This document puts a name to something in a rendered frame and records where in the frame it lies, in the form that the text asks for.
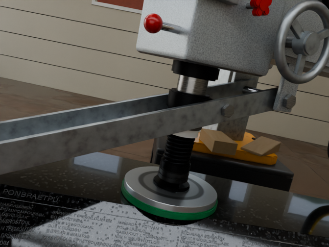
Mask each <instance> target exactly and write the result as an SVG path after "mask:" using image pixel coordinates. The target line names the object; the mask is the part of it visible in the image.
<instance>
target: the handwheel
mask: <svg viewBox="0 0 329 247"><path fill-rule="evenodd" d="M307 10H312V11H314V12H316V13H317V14H318V15H319V16H320V18H321V20H322V22H323V26H324V29H322V30H321V31H319V32H315V31H304V30H303V29H302V27H301V26H300V24H299V22H298V21H297V19H296V18H297V17H298V16H299V15H300V14H301V13H303V12H304V11H307ZM289 29H291V31H292V32H293V34H294V36H287V34H288V31H289ZM323 39H324V44H323V48H322V51H321V54H320V56H319V58H318V60H317V62H316V64H315V65H314V66H313V67H312V68H311V69H310V70H309V71H308V72H306V73H304V74H302V73H303V69H304V65H305V61H306V57H307V56H312V55H313V54H314V53H315V52H316V51H317V50H318V48H319V45H320V41H321V40H323ZM285 48H291V49H292V50H293V52H294V53H295V54H296V55H298V57H297V61H296V65H295V69H294V72H292V71H291V70H290V68H289V67H288V65H287V62H286V58H285ZM274 57H275V62H276V65H277V68H278V70H279V72H280V74H281V75H282V77H283V78H284V79H286V80H287V81H289V82H291V83H294V84H303V83H307V82H309V81H311V80H313V79H314V78H315V77H316V76H318V75H319V74H320V72H321V71H322V70H323V69H324V67H325V66H326V64H327V62H328V60H329V9H328V8H327V7H326V6H325V5H324V4H323V3H322V2H320V1H317V0H304V1H301V2H299V3H297V4H296V5H294V6H293V7H292V8H291V9H290V10H289V11H288V12H287V13H286V15H285V16H284V18H283V19H282V21H281V23H280V25H279V28H278V30H277V34H276V38H275V44H274Z"/></svg>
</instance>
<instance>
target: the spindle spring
mask: <svg viewBox="0 0 329 247"><path fill-rule="evenodd" d="M175 137H178V138H175ZM179 138H183V139H179ZM187 139H188V138H185V137H180V136H176V135H173V134H170V135H167V139H166V141H167V142H166V143H165V144H166V146H165V150H164V157H165V158H166V159H165V161H166V162H168V163H171V164H175V165H182V166H183V165H188V164H189V163H190V159H191V155H192V149H193V145H194V141H195V138H189V139H188V140H187ZM173 140H174V141H173ZM175 141H177V142H175ZM178 142H180V143H178ZM181 142H183V143H181ZM171 144H173V145H171ZM174 145H177V146H174ZM178 146H179V147H178ZM180 146H182V147H180ZM171 148H173V149H171ZM175 149H176V150H175ZM177 149H178V150H177ZM180 150H183V151H180ZM171 152H173V153H171ZM174 153H177V154H174ZM180 154H182V155H180ZM168 155H169V156H168ZM171 156H173V157H171ZM174 157H176V158H174ZM177 157H178V158H177ZM168 159H169V160H168ZM170 160H172V161H170ZM174 161H175V162H174ZM176 161H178V162H176Z"/></svg>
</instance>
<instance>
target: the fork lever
mask: <svg viewBox="0 0 329 247"><path fill-rule="evenodd" d="M277 91H278V87H276V88H271V89H266V90H261V89H257V88H256V79H254V78H252V79H246V80H240V81H234V82H229V83H223V84H217V85H211V86H208V87H207V91H206V95H209V96H210V98H212V99H213V100H209V101H203V102H198V103H193V104H188V105H183V106H178V107H173V108H168V106H167V104H166V103H167V98H168V93H165V94H159V95H153V96H147V97H142V98H136V99H128V100H122V101H116V102H111V103H105V104H99V105H93V106H88V107H82V108H76V109H70V110H65V111H59V112H53V113H47V114H41V115H36V116H30V117H24V118H18V119H12V120H6V121H1V122H0V175H1V174H5V173H10V172H15V171H19V170H23V169H27V168H32V167H35V166H40V165H44V164H48V163H52V162H57V161H61V160H65V159H69V158H73V157H78V156H81V155H86V154H90V153H94V152H98V151H103V150H107V149H111V148H116V147H120V146H124V145H129V144H133V143H137V142H141V141H145V140H150V139H154V138H158V137H162V136H166V135H170V134H175V133H179V132H183V131H187V130H191V129H196V128H200V127H204V126H208V125H212V124H217V123H222V122H226V121H230V120H234V119H239V118H243V117H247V116H251V115H255V114H259V113H263V112H268V111H272V110H274V109H273V106H274V102H275V98H276V95H277ZM295 104H296V97H295V96H293V95H291V94H289V95H287V96H286V97H285V98H284V101H283V106H284V107H285V108H287V109H291V108H292V107H293V106H294V105H295Z"/></svg>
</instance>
